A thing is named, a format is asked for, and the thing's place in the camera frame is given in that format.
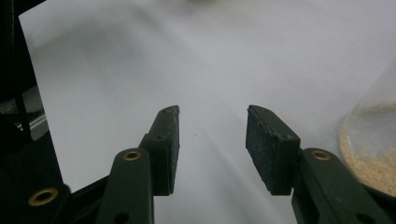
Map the grey metal bar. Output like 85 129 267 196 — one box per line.
17 113 50 142

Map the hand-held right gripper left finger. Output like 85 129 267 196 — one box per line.
139 105 181 196

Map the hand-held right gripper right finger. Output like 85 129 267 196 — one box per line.
245 105 302 196

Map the clear glass jar with handle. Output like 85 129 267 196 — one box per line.
337 57 396 200

